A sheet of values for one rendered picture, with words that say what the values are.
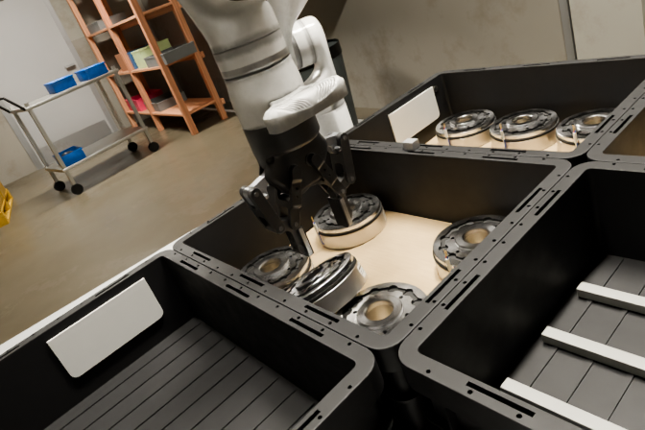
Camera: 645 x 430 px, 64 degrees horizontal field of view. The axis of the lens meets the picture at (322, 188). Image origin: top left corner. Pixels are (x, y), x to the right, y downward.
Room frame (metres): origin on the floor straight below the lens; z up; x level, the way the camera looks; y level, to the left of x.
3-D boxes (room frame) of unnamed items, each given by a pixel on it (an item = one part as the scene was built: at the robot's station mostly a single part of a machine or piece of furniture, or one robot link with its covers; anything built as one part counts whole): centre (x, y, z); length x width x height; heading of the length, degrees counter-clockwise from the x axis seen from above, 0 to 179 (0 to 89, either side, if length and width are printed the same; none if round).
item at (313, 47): (1.09, -0.07, 1.01); 0.09 x 0.09 x 0.17; 9
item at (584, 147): (0.70, -0.27, 0.92); 0.40 x 0.30 x 0.02; 33
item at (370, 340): (0.54, -0.02, 0.92); 0.40 x 0.30 x 0.02; 33
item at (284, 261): (0.59, 0.10, 0.86); 0.05 x 0.05 x 0.01
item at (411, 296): (0.43, -0.01, 0.86); 0.10 x 0.10 x 0.01
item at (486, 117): (0.83, -0.27, 0.86); 0.10 x 0.10 x 0.01
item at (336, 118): (1.09, -0.07, 0.85); 0.09 x 0.09 x 0.17; 26
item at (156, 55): (6.40, 1.38, 1.02); 2.21 x 0.59 x 2.04; 28
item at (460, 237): (0.49, -0.14, 0.86); 0.05 x 0.05 x 0.01
